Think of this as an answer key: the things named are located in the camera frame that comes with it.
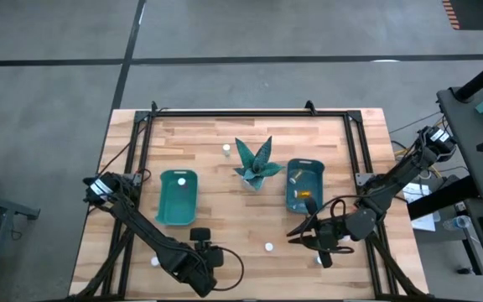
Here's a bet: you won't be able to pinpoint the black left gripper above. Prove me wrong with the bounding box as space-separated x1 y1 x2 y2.
182 227 226 299

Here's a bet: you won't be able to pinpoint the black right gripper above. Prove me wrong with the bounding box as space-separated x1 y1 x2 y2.
286 197 354 269

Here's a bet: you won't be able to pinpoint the dark teal plastic bin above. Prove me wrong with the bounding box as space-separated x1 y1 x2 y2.
285 158 325 215

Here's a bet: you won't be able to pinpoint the light green plastic bin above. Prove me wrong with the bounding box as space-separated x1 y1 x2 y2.
154 169 200 227

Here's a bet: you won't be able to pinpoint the white round plant pot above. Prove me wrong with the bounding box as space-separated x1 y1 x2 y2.
241 175 266 193

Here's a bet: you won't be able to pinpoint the green snake plant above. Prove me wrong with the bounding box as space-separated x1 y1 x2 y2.
232 135 285 190

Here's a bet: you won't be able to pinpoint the white paper sheets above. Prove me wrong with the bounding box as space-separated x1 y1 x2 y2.
402 182 442 232

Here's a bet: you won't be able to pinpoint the black desk support bar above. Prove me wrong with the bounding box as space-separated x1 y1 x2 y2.
407 174 480 221

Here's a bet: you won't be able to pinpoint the clear water bottle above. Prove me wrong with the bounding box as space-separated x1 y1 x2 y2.
442 215 471 232

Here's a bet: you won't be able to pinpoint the dark grey side desk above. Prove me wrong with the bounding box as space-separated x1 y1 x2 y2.
436 81 483 202

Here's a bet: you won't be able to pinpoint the black orange-striped floor mat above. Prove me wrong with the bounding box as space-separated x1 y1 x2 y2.
441 0 483 31

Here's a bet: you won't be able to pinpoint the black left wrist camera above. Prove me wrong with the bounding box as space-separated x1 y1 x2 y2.
205 246 226 268

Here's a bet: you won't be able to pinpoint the black left camera cable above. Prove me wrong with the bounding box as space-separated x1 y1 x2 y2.
214 246 245 293

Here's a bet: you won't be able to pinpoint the black camera cable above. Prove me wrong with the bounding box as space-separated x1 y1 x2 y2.
214 246 245 293
304 194 371 223

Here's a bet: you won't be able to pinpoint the black right camera cable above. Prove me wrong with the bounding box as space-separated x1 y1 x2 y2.
304 194 371 223

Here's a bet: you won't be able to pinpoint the black aluminium table frame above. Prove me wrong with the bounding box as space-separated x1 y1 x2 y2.
69 100 427 301

